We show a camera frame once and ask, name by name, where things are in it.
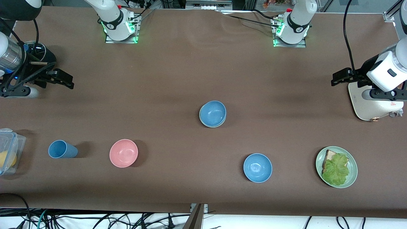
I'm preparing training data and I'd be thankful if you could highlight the blue bowl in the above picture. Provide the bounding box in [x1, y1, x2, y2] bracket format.
[243, 153, 273, 183]
[200, 101, 227, 126]

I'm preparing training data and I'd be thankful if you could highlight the green bowl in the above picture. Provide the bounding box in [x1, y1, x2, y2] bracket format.
[199, 107, 227, 128]

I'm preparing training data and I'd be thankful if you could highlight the pink bowl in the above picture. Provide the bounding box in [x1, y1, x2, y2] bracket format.
[109, 139, 139, 168]

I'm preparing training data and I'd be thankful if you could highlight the black round pot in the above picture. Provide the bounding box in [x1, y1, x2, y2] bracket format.
[24, 41, 57, 64]

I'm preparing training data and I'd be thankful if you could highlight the cream toaster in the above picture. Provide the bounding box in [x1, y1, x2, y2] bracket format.
[348, 81, 405, 121]

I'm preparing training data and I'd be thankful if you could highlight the blue cup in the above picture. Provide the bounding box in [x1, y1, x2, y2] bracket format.
[48, 140, 78, 159]

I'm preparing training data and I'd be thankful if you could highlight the clear plastic container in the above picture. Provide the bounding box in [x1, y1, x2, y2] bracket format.
[0, 128, 26, 176]

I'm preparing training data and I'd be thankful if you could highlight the toast slice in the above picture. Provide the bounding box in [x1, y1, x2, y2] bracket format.
[322, 149, 338, 174]

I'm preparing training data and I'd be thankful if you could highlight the green lettuce leaf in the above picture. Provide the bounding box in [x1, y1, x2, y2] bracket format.
[322, 153, 350, 186]

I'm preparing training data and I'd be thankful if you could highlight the green plate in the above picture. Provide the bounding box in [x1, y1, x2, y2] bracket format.
[316, 146, 358, 189]

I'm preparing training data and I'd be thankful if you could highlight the yellow food item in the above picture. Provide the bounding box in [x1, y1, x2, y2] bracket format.
[0, 151, 17, 169]

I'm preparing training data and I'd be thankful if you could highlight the brown table cloth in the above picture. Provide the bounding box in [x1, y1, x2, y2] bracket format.
[0, 6, 407, 219]

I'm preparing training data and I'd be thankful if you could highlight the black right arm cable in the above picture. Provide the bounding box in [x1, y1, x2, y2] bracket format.
[0, 18, 39, 89]

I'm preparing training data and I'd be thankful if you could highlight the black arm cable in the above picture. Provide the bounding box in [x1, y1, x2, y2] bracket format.
[0, 18, 39, 89]
[343, 0, 366, 80]

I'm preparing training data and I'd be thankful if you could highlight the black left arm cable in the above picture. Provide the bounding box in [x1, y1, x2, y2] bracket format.
[343, 0, 366, 80]

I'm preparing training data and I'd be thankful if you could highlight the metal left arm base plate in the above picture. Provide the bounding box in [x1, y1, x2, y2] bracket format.
[273, 19, 307, 48]

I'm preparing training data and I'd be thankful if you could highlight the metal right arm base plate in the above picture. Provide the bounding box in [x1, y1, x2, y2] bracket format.
[105, 24, 139, 44]

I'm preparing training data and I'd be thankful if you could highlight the aluminium frame profile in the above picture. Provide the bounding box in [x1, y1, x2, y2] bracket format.
[383, 0, 407, 23]

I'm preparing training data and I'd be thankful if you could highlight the black base cable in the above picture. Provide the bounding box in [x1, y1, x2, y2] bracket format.
[219, 10, 280, 26]

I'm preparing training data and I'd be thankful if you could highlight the black floor cable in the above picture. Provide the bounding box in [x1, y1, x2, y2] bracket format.
[0, 193, 31, 229]

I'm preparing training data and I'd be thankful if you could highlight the teal floor cable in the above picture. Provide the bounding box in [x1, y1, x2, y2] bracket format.
[37, 209, 49, 229]

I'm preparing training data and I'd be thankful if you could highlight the table edge bracket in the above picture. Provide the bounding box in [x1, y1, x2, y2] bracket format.
[183, 204, 209, 229]

